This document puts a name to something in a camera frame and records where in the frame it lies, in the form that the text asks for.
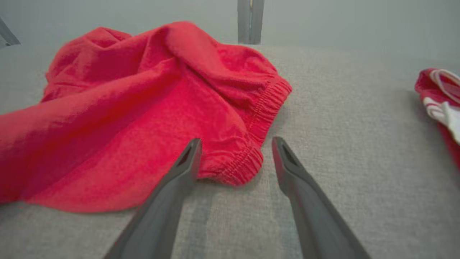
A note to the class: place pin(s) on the grey upright post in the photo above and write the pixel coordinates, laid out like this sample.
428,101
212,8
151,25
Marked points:
250,21

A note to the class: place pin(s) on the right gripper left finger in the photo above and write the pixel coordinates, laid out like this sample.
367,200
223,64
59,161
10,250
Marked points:
165,216

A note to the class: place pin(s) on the red shorts with white stripes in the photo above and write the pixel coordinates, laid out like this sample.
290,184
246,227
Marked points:
125,108

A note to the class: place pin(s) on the red white basketball jersey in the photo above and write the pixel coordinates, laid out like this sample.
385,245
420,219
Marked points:
431,90

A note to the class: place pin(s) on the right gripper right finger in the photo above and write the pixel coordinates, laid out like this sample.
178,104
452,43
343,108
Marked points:
316,219

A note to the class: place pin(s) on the grey metal cart frame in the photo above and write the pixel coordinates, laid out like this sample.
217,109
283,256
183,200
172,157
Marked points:
5,36

